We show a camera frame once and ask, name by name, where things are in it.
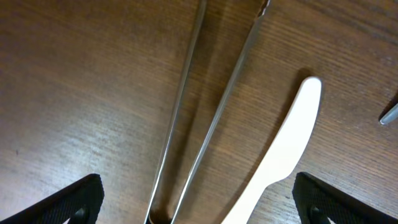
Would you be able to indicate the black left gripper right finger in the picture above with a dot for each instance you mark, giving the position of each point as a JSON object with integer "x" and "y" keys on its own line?
{"x": 319, "y": 202}

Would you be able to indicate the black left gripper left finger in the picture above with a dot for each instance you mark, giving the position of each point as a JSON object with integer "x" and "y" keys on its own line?
{"x": 79, "y": 202}

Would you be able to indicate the pink plastic knife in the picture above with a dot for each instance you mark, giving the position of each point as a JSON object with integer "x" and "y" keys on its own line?
{"x": 284, "y": 152}

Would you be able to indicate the steel kitchen tongs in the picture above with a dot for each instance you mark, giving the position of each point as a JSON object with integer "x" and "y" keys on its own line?
{"x": 201, "y": 9}

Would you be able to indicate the small steel teaspoon left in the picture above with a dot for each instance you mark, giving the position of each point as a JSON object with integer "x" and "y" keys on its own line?
{"x": 389, "y": 116}

